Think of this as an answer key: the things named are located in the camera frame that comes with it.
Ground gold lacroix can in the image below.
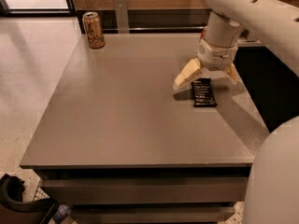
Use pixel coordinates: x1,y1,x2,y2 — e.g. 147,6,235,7
82,11,106,49

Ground black curved object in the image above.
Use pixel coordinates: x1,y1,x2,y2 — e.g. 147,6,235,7
0,174,59,224

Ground window frame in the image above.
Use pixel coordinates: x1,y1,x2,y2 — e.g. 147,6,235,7
0,0,75,16

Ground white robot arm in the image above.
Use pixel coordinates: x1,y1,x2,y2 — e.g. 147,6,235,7
173,0,299,224

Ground blue capped bottle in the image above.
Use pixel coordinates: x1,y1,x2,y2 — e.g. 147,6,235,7
53,204,70,224

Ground lower grey drawer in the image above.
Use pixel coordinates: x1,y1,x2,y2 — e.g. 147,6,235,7
71,206,235,224

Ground upper grey drawer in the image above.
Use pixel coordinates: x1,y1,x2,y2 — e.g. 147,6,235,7
42,177,248,204

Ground grey drawer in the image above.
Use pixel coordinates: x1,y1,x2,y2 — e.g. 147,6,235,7
71,206,235,224
42,177,248,204

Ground black rxbar chocolate bar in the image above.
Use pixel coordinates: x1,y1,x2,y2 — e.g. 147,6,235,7
192,78,217,107

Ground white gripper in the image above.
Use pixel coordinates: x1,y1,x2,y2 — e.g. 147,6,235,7
173,38,238,91

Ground left metal bracket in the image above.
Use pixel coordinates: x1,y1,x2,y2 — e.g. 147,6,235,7
113,0,129,34

